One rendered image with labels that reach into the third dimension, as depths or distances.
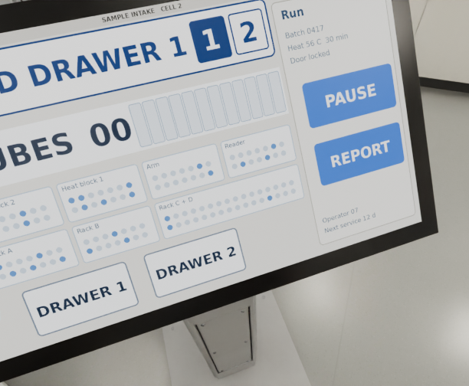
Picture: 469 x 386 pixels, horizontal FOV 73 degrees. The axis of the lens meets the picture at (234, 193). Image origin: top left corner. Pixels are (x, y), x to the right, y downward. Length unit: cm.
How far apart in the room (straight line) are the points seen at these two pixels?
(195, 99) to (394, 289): 131
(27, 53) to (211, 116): 16
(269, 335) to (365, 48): 109
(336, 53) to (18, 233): 34
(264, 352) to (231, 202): 101
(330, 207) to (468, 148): 190
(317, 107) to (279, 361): 106
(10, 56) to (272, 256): 29
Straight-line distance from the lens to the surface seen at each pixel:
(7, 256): 35
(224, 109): 31
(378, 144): 37
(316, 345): 135
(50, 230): 33
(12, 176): 33
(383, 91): 38
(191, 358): 130
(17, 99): 33
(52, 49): 33
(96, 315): 35
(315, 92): 34
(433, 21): 236
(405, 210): 40
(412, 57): 40
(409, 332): 146
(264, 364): 127
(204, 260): 32
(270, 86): 32
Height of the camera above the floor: 129
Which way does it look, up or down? 50 degrees down
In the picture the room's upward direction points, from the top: 5 degrees counter-clockwise
